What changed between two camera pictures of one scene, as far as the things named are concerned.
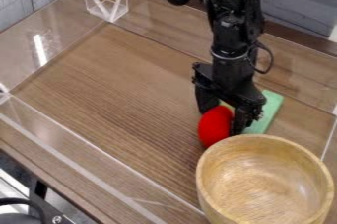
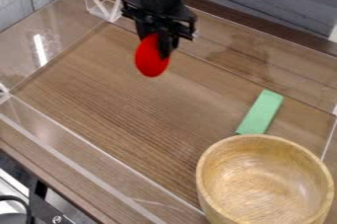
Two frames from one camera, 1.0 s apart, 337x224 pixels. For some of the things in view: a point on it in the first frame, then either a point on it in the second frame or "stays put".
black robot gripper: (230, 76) to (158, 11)
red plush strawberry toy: (215, 123) to (150, 60)
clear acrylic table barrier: (123, 82) stays put
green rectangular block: (271, 109) stays put
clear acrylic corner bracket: (107, 9) stays put
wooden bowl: (263, 180) stays put
